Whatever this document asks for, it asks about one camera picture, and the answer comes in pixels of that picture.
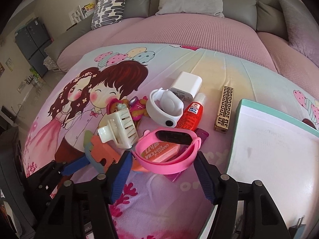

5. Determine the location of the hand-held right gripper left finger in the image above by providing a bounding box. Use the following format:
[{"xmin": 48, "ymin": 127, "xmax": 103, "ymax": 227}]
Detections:
[{"xmin": 33, "ymin": 151, "xmax": 132, "ymax": 239}]

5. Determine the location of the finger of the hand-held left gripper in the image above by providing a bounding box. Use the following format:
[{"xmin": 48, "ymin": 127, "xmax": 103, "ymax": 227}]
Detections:
[{"xmin": 26, "ymin": 157, "xmax": 87, "ymax": 197}]

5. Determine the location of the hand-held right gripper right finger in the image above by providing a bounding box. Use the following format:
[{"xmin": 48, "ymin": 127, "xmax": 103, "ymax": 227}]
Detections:
[{"xmin": 194, "ymin": 151, "xmax": 291, "ymax": 239}]

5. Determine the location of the orange blue block toy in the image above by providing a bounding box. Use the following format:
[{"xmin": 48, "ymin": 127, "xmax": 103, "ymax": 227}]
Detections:
[{"xmin": 83, "ymin": 131, "xmax": 120, "ymax": 173}]

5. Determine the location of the purple plastic clip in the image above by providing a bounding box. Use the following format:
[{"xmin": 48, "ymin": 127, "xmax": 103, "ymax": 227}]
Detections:
[{"xmin": 169, "ymin": 127, "xmax": 208, "ymax": 183}]

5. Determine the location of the cream hair claw clip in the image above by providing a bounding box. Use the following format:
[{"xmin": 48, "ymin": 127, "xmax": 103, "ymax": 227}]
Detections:
[{"xmin": 98, "ymin": 108, "xmax": 140, "ymax": 150}]

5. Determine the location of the red glue bottle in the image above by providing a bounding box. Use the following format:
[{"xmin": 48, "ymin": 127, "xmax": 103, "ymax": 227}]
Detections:
[{"xmin": 177, "ymin": 93, "xmax": 208, "ymax": 131}]

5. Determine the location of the teal cardboard tray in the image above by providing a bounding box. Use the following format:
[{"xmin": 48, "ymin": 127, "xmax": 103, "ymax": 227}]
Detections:
[{"xmin": 225, "ymin": 99, "xmax": 319, "ymax": 239}]

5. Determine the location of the puppy toy figure pink helmet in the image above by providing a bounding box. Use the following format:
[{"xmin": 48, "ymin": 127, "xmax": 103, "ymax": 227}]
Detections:
[{"xmin": 107, "ymin": 97, "xmax": 150, "ymax": 123}]

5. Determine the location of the gold patterned lighter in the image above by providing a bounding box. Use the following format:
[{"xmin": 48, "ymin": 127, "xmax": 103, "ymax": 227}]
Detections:
[{"xmin": 214, "ymin": 85, "xmax": 235, "ymax": 132}]

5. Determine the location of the white smart watch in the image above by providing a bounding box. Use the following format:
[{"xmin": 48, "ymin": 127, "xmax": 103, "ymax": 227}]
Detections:
[{"xmin": 146, "ymin": 88, "xmax": 185, "ymax": 128}]

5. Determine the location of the white charger plug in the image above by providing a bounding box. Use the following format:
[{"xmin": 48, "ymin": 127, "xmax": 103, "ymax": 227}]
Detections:
[{"xmin": 170, "ymin": 71, "xmax": 202, "ymax": 102}]

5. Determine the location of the black charger plug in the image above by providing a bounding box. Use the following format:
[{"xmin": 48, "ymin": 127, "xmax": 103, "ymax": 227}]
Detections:
[{"xmin": 289, "ymin": 216, "xmax": 306, "ymax": 239}]

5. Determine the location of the printed cartoon blanket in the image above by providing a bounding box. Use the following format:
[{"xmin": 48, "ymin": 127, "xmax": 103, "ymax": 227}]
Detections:
[{"xmin": 20, "ymin": 42, "xmax": 319, "ymax": 239}]

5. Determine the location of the patterned storage box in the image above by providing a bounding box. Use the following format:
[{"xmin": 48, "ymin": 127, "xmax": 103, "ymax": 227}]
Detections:
[{"xmin": 43, "ymin": 56, "xmax": 60, "ymax": 72}]

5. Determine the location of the dark gray fridge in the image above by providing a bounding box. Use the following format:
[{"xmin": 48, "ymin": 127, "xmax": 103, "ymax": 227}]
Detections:
[{"xmin": 15, "ymin": 17, "xmax": 49, "ymax": 77}]

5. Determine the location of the white rack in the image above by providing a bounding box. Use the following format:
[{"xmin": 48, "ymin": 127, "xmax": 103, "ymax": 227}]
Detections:
[{"xmin": 68, "ymin": 5, "xmax": 88, "ymax": 25}]

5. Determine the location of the pink sofa cover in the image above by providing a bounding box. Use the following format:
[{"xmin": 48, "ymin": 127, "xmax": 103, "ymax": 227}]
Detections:
[{"xmin": 58, "ymin": 12, "xmax": 319, "ymax": 87}]

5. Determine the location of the black white patterned pillow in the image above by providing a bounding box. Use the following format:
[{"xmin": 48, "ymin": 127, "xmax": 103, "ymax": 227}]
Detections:
[{"xmin": 91, "ymin": 0, "xmax": 129, "ymax": 30}]

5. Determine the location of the gray sofa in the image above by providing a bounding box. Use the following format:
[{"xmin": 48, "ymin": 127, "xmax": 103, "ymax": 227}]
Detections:
[{"xmin": 43, "ymin": 0, "xmax": 319, "ymax": 68}]

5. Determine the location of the purple gray cushion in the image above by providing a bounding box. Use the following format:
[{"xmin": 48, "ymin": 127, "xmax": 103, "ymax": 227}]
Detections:
[{"xmin": 278, "ymin": 0, "xmax": 319, "ymax": 54}]

